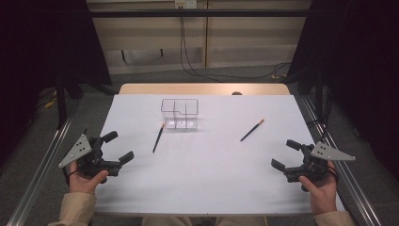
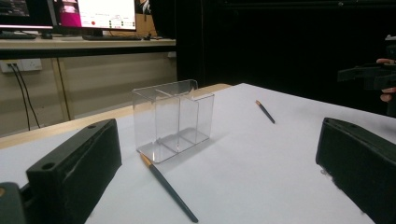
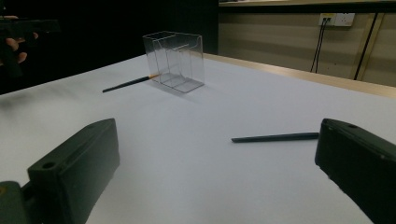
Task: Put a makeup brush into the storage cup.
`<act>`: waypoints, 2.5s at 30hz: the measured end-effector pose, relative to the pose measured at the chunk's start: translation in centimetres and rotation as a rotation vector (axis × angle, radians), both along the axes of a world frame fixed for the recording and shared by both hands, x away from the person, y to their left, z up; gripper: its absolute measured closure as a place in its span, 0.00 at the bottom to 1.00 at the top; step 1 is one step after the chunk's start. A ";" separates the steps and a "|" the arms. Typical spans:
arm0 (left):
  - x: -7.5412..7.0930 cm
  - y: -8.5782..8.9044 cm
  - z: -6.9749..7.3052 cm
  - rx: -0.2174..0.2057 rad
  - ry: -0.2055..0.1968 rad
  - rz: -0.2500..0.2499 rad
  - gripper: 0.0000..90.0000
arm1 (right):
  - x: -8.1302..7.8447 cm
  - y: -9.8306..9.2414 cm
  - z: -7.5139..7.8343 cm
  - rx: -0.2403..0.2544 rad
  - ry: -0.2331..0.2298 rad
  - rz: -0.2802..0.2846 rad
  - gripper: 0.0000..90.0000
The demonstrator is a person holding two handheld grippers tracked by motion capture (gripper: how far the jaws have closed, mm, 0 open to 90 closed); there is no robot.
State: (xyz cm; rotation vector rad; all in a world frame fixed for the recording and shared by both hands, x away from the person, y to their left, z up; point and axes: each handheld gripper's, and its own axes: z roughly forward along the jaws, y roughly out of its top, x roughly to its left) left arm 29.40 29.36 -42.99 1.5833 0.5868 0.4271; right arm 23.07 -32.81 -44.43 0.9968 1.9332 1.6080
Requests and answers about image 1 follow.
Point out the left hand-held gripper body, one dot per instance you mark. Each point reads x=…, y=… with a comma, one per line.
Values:
x=94, y=157

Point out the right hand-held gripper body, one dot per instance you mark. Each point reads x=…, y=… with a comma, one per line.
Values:
x=313, y=166

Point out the black pencil orange end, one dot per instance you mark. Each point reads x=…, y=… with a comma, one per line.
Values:
x=252, y=130
x=158, y=138

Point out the clear plastic organizer box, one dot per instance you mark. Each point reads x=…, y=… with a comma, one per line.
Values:
x=180, y=124

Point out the person's right hand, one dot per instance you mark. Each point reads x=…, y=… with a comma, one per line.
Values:
x=323, y=194

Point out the person's left hand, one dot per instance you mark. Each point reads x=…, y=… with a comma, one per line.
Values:
x=81, y=185

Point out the black metal stand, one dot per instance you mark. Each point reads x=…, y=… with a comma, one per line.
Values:
x=61, y=100
x=319, y=94

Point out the yellow floor object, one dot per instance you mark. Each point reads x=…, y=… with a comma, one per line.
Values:
x=50, y=103

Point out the white table sheet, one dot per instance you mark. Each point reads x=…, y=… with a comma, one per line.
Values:
x=204, y=175

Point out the dark round table grommet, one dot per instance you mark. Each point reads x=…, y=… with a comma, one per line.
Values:
x=236, y=93

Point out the black curtain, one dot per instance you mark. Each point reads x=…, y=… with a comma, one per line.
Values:
x=360, y=62
x=37, y=47

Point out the black horizontal bar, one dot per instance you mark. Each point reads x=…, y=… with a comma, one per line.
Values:
x=197, y=13

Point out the aluminium floor rail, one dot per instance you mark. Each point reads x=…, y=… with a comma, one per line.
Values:
x=354, y=185
x=40, y=175

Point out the white wall outlet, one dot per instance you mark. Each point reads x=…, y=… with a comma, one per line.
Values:
x=185, y=3

